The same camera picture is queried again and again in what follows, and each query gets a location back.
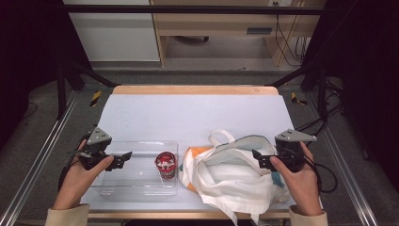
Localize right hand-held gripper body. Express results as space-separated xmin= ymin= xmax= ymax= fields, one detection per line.
xmin=275 ymin=128 xmax=318 ymax=173

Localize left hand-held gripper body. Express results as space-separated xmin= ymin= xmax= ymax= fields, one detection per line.
xmin=67 ymin=126 xmax=114 ymax=171

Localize clear plastic tray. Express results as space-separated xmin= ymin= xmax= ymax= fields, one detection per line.
xmin=90 ymin=140 xmax=180 ymax=197

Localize white tote bag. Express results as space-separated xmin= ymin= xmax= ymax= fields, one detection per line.
xmin=179 ymin=129 xmax=291 ymax=226

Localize red can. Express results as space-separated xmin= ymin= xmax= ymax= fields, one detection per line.
xmin=154 ymin=151 xmax=177 ymax=181

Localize person's right hand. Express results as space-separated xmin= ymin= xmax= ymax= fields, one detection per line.
xmin=270 ymin=141 xmax=324 ymax=217

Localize person's left hand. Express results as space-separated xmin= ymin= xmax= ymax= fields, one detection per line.
xmin=52 ymin=139 xmax=115 ymax=211

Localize yellow black tape strip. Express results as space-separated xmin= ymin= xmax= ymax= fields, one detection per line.
xmin=89 ymin=89 xmax=103 ymax=107
xmin=290 ymin=91 xmax=309 ymax=106

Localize black metal stand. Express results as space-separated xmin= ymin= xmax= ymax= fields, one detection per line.
xmin=56 ymin=59 xmax=121 ymax=121
xmin=269 ymin=60 xmax=328 ymax=121

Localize light grey table mat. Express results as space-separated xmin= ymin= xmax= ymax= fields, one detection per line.
xmin=61 ymin=93 xmax=324 ymax=212

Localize white cabinet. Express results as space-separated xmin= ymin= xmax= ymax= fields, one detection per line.
xmin=64 ymin=0 xmax=161 ymax=63

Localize dark curtain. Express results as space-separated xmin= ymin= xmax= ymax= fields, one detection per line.
xmin=302 ymin=0 xmax=399 ymax=196
xmin=0 ymin=0 xmax=95 ymax=139

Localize wooden desk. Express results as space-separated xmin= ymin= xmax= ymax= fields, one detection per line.
xmin=150 ymin=0 xmax=327 ymax=68

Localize black cables on floor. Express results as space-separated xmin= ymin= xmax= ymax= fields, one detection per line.
xmin=295 ymin=78 xmax=344 ymax=152

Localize right hand-held gripper black cable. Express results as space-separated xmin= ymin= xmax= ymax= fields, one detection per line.
xmin=300 ymin=153 xmax=339 ymax=194

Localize hand-held gripper black cable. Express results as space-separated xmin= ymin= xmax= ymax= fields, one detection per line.
xmin=57 ymin=135 xmax=86 ymax=192
xmin=300 ymin=153 xmax=339 ymax=194

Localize left hand-held gripper black cable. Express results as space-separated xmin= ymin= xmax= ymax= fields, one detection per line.
xmin=57 ymin=135 xmax=86 ymax=192

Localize aluminium floor rail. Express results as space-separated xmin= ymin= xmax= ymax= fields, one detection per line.
xmin=0 ymin=90 xmax=79 ymax=226
xmin=305 ymin=92 xmax=379 ymax=226

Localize thin black floor cable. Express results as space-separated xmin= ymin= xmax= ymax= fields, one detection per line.
xmin=17 ymin=102 xmax=39 ymax=121

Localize black cables under desk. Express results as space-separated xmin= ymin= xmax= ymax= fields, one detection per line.
xmin=274 ymin=1 xmax=310 ymax=68

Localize black horizontal frame bar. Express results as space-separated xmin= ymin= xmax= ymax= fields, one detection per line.
xmin=64 ymin=4 xmax=327 ymax=16

